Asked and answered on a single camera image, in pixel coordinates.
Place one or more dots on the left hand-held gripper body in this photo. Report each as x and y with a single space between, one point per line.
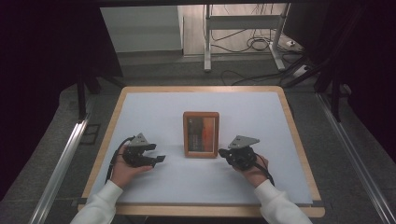
135 154

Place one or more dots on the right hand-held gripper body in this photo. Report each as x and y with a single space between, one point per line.
243 155

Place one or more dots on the orange wooden box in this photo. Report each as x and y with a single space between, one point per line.
200 135

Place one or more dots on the person's right hand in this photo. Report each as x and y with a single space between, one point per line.
257 174

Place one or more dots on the person's left hand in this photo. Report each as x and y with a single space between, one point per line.
123 174

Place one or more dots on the white table mat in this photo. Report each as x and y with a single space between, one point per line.
249 105

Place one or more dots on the wooden table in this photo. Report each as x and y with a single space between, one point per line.
202 88

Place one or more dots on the black metal stand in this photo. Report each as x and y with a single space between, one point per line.
335 99
81 99

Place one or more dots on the white power strip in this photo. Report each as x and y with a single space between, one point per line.
300 71

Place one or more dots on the white cabinet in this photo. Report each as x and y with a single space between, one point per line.
140 29

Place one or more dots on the dark curtain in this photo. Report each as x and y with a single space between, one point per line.
37 62
370 62

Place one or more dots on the metal floor rail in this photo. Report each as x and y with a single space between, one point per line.
355 158
59 174

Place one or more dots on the white metal desk frame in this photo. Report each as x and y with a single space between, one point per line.
243 22

